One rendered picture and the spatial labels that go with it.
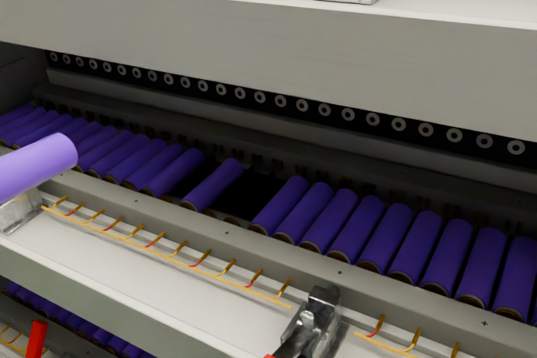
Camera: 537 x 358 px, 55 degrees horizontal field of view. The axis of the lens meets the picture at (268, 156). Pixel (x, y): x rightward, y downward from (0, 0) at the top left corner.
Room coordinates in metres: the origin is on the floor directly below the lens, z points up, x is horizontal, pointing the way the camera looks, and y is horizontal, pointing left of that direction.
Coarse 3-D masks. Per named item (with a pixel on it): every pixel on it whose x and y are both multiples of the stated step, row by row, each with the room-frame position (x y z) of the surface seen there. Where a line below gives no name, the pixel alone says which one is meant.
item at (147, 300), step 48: (0, 96) 0.56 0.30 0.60; (144, 96) 0.51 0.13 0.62; (336, 144) 0.41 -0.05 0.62; (384, 144) 0.38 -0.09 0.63; (336, 192) 0.39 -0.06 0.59; (528, 192) 0.34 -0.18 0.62; (0, 240) 0.35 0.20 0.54; (48, 240) 0.35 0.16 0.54; (96, 240) 0.34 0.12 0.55; (48, 288) 0.33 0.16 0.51; (96, 288) 0.30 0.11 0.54; (144, 288) 0.29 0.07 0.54; (192, 288) 0.29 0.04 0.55; (240, 288) 0.29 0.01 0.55; (144, 336) 0.28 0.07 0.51; (192, 336) 0.26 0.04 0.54; (240, 336) 0.25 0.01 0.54
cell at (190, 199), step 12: (228, 168) 0.39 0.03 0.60; (240, 168) 0.40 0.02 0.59; (204, 180) 0.38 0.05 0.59; (216, 180) 0.38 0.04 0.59; (228, 180) 0.39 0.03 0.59; (192, 192) 0.36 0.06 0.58; (204, 192) 0.37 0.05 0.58; (216, 192) 0.37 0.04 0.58; (192, 204) 0.35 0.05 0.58; (204, 204) 0.36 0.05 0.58
